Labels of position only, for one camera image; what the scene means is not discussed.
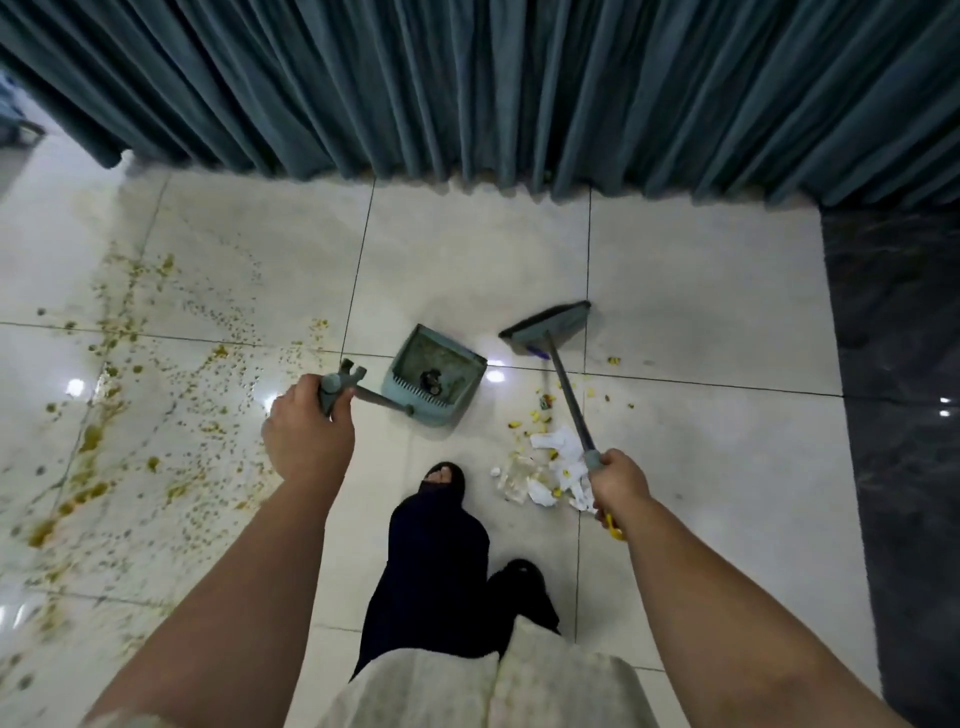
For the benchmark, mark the clear plastic wrapper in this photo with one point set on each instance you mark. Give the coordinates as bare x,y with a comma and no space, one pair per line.
519,480

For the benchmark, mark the person's left forearm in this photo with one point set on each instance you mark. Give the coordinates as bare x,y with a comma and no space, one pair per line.
240,600

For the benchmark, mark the crumpled white paper litter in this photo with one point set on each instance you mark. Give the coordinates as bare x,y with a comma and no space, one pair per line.
562,450

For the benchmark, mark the person's left fingers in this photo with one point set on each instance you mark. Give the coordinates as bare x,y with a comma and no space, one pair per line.
307,384

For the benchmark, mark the dark debris clump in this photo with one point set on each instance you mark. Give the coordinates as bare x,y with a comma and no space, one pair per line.
432,381

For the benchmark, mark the person's cream top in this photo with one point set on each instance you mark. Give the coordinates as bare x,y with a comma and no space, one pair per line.
487,686

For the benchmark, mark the scattered yellow food bits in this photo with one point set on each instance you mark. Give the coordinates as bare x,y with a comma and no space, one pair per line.
536,416

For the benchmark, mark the person's right hand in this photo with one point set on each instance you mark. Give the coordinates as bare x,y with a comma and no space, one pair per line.
622,484

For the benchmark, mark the teal plastic dustpan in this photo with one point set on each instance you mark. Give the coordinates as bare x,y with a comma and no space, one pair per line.
439,358

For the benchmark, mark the teal pleated curtain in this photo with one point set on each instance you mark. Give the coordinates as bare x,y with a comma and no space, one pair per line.
525,82

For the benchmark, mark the person's right fingers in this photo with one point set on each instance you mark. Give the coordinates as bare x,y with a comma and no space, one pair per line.
602,487

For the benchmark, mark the black slipper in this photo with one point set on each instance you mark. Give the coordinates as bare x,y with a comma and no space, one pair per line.
441,474

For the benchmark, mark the spilled yellow food mess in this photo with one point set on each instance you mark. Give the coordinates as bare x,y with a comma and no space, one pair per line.
112,420

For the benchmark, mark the person's left hand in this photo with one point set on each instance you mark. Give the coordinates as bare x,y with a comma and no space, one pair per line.
304,442

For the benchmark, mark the person's dark trousers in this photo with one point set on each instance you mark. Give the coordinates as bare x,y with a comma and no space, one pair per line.
431,570

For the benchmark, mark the person's right forearm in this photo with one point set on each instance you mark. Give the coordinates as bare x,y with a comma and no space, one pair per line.
720,630

